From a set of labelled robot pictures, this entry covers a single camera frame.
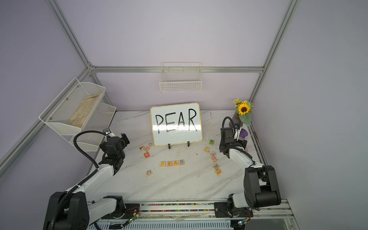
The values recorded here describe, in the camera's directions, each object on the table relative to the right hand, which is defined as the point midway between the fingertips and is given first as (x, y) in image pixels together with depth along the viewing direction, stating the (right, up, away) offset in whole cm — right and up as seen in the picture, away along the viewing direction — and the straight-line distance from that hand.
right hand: (234, 139), depth 90 cm
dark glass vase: (+5, +13, +11) cm, 18 cm away
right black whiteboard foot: (-29, -4, +8) cm, 31 cm away
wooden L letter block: (-62, -7, +8) cm, 63 cm away
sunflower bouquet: (+7, +19, 0) cm, 20 cm away
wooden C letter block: (-54, -20, -4) cm, 58 cm away
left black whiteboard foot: (-43, -6, +7) cm, 44 cm away
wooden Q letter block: (-11, -20, -4) cm, 23 cm away
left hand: (-74, 0, -5) cm, 74 cm away
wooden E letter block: (-42, -16, 0) cm, 45 cm away
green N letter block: (-13, -3, +11) cm, 17 cm away
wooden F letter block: (-13, -11, +5) cm, 17 cm away
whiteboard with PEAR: (-38, +9, +8) cm, 40 cm away
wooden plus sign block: (-17, -8, +7) cm, 20 cm away
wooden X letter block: (-12, -17, -1) cm, 21 cm away
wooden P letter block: (-46, -16, 0) cm, 49 cm away
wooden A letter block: (-37, -16, 0) cm, 41 cm away
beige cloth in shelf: (-90, +13, -14) cm, 92 cm away
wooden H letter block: (-12, -14, +3) cm, 19 cm away
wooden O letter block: (-56, -5, +9) cm, 57 cm away
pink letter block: (-58, -8, +7) cm, 59 cm away
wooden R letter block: (-34, -15, 0) cm, 37 cm away
